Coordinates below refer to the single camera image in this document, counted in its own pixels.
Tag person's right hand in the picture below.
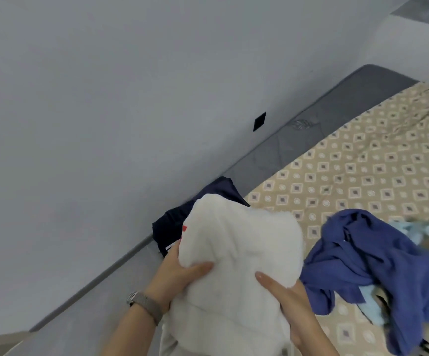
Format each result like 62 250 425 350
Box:
255 271 321 346

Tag person's left hand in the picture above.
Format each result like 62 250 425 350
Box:
143 241 215 309

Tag white red-striped zip jacket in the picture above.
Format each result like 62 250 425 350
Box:
158 193 305 356

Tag navy striped track pants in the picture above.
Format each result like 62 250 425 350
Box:
152 176 251 257

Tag blue-purple long garment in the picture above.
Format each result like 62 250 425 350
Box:
300 209 429 356

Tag light blue fleece pajama pants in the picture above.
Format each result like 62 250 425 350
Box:
357 219 429 327

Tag bed with patterned beige sheet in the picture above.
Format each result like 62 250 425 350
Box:
29 64 429 356

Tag grey band wristwatch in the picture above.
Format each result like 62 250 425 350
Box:
126 290 165 326

